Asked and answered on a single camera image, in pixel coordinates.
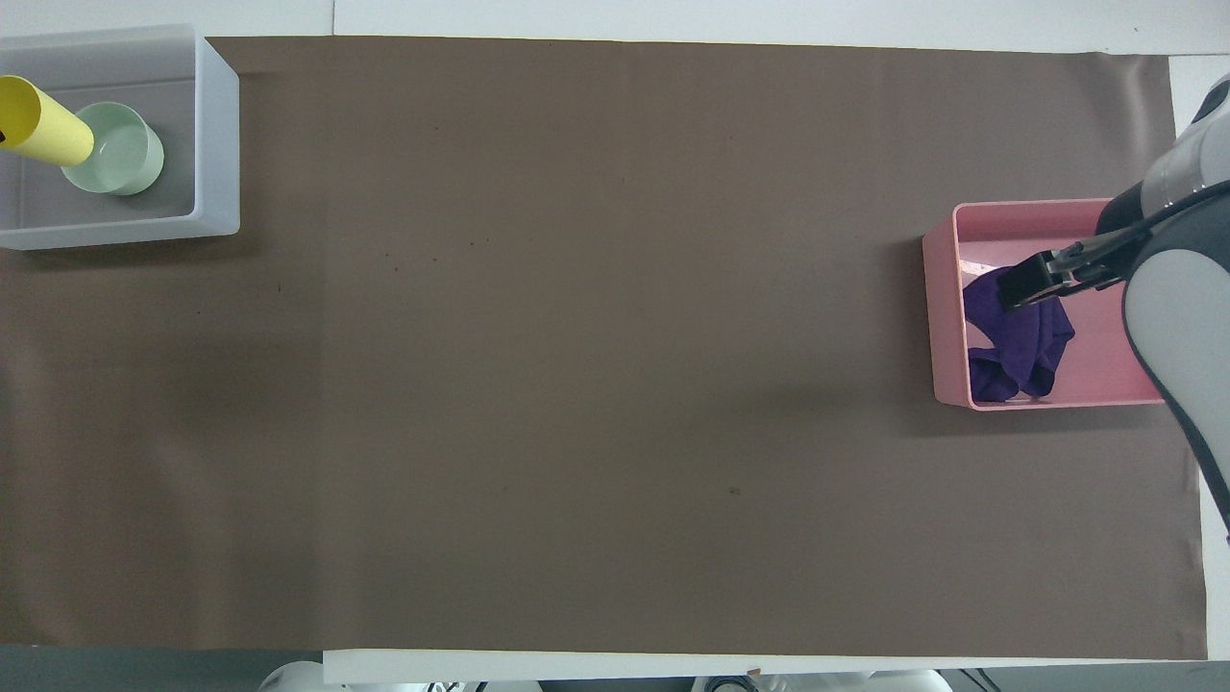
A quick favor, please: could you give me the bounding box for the purple cloth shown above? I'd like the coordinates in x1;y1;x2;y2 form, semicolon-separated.
962;268;1076;406

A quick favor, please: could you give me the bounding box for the light green cup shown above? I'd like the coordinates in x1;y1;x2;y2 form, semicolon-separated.
61;102;165;197

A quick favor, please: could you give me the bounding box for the pink plastic box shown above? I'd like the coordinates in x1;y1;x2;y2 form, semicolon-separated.
922;199;1169;412

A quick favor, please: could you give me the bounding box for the yellow paper cup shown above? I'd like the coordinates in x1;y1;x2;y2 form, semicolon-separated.
0;75;96;167

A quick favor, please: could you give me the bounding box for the translucent white plastic box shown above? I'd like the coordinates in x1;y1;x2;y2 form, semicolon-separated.
0;24;241;252

